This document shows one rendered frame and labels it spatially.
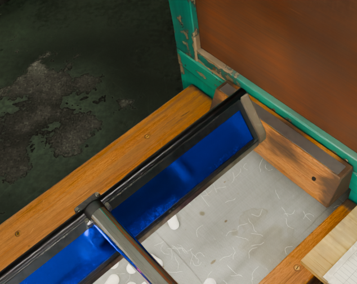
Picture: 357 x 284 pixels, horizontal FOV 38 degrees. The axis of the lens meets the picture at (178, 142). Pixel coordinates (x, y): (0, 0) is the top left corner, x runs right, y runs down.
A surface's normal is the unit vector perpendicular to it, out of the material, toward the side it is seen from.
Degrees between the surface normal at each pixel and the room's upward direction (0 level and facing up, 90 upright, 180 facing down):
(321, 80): 90
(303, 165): 66
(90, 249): 58
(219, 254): 0
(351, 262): 0
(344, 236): 0
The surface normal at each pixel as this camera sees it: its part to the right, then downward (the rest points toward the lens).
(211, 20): -0.75, 0.58
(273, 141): -0.75, 0.28
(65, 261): 0.49, 0.15
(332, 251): -0.12, -0.60
